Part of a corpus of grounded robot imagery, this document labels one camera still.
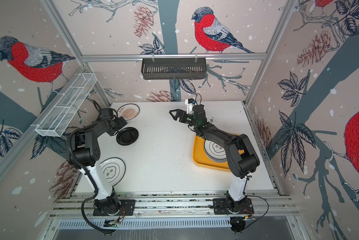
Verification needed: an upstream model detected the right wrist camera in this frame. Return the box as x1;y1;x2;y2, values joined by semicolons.
185;99;196;115

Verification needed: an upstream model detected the black wire wall basket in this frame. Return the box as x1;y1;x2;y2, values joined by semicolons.
141;58;207;80

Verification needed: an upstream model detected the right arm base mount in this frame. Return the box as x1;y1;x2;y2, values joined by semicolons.
212;197;254;215

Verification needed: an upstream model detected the white plate grey emblem back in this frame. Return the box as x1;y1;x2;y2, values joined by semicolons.
204;140;227;163

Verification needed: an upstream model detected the orange sunburst plate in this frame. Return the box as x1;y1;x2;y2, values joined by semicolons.
117;104;140;121

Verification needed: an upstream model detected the white plate grey emblem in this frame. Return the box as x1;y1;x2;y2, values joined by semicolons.
204;140;227;163
100;158;126;187

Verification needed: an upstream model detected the white plate grey emblem front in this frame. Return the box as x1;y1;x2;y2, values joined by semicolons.
100;158;126;187

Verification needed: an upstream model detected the small black plate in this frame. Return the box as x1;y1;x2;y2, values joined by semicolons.
116;127;139;146

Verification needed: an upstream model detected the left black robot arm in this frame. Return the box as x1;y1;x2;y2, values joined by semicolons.
66;101;127;216

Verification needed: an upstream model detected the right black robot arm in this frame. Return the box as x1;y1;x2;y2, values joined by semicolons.
169;104;260;214

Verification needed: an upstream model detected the white mesh wall shelf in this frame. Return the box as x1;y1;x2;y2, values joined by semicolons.
35;73;97;137

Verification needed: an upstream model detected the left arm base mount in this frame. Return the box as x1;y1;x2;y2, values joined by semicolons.
93;199;135;217

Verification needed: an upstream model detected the yellow plastic bin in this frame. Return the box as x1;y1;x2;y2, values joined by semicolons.
192;136;230;172

